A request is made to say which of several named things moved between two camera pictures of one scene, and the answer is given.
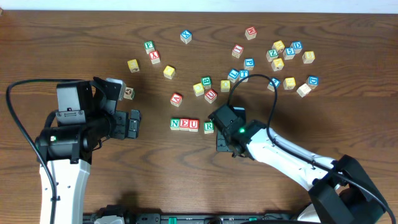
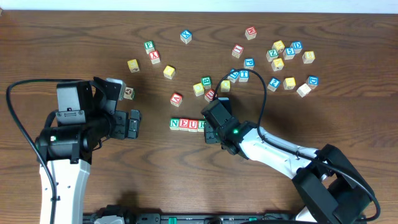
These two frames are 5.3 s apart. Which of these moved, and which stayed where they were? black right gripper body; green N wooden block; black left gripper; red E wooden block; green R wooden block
Moved: green R wooden block; black right gripper body
Stayed: black left gripper; red E wooden block; green N wooden block
